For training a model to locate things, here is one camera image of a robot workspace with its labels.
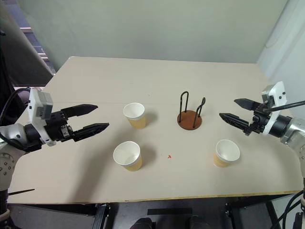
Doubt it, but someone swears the black hanging cable bundle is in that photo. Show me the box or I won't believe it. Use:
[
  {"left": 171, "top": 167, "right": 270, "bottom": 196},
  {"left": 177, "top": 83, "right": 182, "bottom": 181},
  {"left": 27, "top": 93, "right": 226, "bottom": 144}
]
[{"left": 274, "top": 189, "right": 305, "bottom": 229}]

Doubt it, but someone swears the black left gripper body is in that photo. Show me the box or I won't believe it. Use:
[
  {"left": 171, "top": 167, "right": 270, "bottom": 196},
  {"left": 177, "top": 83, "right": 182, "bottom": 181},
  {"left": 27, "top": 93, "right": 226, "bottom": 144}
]
[{"left": 44, "top": 109, "right": 75, "bottom": 143}]

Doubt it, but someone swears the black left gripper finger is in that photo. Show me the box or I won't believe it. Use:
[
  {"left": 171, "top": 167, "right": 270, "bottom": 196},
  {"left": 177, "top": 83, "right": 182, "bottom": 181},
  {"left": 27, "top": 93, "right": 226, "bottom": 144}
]
[
  {"left": 61, "top": 104, "right": 99, "bottom": 118},
  {"left": 72, "top": 122, "right": 110, "bottom": 143}
]

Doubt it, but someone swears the beige slanted panel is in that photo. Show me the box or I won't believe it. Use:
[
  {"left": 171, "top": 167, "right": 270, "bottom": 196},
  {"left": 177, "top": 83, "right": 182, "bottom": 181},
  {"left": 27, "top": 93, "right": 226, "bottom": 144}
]
[{"left": 0, "top": 0, "right": 55, "bottom": 88}]

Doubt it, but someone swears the ribbed tan paper cup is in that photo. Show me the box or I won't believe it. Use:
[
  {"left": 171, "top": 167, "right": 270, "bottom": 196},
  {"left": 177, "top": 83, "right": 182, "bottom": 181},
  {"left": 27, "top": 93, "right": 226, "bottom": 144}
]
[
  {"left": 213, "top": 139, "right": 241, "bottom": 168},
  {"left": 122, "top": 102, "right": 146, "bottom": 130},
  {"left": 112, "top": 141, "right": 143, "bottom": 172}
]

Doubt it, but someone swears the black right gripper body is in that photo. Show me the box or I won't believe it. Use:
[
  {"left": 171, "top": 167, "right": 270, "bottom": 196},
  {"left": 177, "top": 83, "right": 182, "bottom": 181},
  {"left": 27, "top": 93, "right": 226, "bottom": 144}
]
[{"left": 244, "top": 100, "right": 272, "bottom": 137}]

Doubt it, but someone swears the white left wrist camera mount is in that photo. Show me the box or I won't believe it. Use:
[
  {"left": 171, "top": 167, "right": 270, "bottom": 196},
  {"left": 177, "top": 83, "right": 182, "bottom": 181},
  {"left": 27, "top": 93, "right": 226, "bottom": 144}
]
[{"left": 28, "top": 87, "right": 57, "bottom": 147}]

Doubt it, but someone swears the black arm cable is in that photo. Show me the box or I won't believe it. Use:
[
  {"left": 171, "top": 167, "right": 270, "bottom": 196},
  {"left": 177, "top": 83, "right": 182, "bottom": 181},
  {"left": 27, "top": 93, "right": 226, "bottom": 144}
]
[
  {"left": 0, "top": 87, "right": 32, "bottom": 125},
  {"left": 262, "top": 100, "right": 305, "bottom": 113}
]

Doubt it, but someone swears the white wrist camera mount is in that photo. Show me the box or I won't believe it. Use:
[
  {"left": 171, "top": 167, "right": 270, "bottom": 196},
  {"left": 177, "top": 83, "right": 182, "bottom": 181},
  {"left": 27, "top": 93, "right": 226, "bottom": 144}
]
[
  {"left": 261, "top": 81, "right": 288, "bottom": 137},
  {"left": 28, "top": 87, "right": 57, "bottom": 147}
]

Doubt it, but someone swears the dark rounded shape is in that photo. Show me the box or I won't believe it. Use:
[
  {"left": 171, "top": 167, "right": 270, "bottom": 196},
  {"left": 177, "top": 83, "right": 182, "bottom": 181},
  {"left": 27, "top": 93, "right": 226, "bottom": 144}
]
[{"left": 133, "top": 216, "right": 157, "bottom": 229}]

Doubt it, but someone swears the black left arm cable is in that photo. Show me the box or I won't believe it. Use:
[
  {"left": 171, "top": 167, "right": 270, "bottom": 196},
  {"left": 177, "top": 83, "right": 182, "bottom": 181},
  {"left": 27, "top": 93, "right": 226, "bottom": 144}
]
[{"left": 0, "top": 87, "right": 32, "bottom": 125}]

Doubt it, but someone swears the black table frame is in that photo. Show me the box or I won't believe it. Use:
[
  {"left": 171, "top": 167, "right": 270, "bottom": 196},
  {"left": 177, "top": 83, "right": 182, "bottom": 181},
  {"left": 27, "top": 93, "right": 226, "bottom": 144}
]
[{"left": 7, "top": 195, "right": 290, "bottom": 229}]

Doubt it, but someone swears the thin black stick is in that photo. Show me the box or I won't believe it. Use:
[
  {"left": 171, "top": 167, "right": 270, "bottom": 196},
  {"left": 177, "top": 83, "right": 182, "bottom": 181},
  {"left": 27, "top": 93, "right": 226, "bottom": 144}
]
[{"left": 9, "top": 188, "right": 36, "bottom": 195}]

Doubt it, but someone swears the brown cup holder stand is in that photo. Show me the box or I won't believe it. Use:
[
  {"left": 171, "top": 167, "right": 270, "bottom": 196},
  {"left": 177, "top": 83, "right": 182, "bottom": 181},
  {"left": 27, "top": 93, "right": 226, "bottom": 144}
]
[{"left": 176, "top": 91, "right": 203, "bottom": 131}]

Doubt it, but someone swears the white background panel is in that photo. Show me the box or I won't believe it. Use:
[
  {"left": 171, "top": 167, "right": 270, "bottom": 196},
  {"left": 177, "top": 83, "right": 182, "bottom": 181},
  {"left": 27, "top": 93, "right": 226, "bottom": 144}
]
[{"left": 256, "top": 0, "right": 305, "bottom": 83}]

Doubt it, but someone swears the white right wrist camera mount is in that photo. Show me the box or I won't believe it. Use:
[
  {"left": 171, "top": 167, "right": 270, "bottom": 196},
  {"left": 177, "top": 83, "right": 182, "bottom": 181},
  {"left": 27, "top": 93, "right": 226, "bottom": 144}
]
[{"left": 261, "top": 81, "right": 288, "bottom": 137}]

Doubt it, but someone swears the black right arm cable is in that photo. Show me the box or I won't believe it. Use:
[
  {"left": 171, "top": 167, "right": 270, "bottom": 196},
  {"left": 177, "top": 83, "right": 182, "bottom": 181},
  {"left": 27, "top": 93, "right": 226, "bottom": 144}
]
[{"left": 262, "top": 100, "right": 305, "bottom": 113}]

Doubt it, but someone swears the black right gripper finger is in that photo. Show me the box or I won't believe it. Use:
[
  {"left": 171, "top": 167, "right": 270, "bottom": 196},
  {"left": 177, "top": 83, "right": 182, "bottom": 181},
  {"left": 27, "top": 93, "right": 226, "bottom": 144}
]
[
  {"left": 219, "top": 113, "right": 251, "bottom": 135},
  {"left": 234, "top": 98, "right": 260, "bottom": 112}
]

